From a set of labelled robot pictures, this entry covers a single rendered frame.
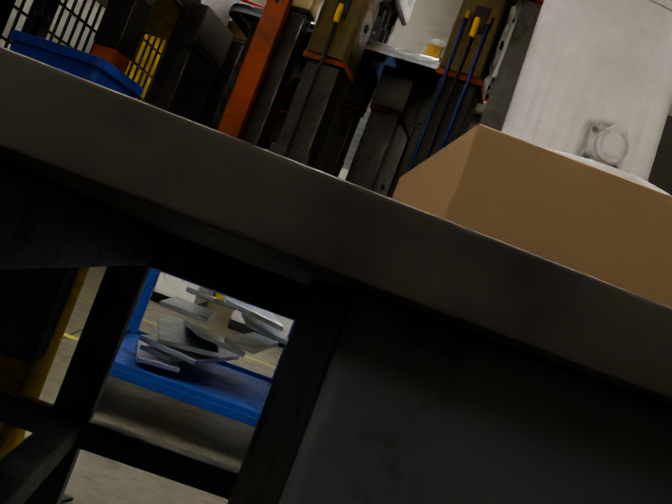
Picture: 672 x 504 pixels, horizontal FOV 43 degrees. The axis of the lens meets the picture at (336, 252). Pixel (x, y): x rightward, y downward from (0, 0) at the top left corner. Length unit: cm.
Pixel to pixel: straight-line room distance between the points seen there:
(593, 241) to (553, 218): 3
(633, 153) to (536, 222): 13
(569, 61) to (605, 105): 4
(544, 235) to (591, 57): 16
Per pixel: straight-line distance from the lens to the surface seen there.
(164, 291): 904
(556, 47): 70
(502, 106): 103
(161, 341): 327
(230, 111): 117
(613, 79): 68
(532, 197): 58
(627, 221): 61
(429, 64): 120
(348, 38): 112
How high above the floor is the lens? 65
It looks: 3 degrees up
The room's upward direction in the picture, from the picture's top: 20 degrees clockwise
